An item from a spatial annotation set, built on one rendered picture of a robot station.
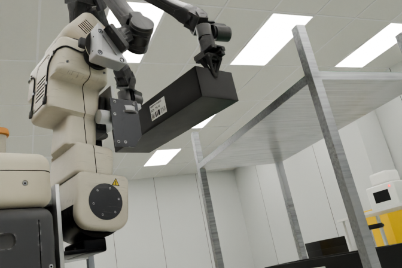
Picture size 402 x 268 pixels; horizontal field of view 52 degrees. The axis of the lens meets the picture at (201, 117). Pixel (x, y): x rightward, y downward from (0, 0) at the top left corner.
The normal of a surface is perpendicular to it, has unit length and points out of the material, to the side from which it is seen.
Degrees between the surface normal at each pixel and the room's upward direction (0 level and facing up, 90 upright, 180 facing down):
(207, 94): 90
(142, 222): 90
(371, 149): 90
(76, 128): 90
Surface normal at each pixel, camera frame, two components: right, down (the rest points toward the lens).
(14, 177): 0.63, -0.38
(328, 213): -0.91, 0.04
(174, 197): 0.36, -0.39
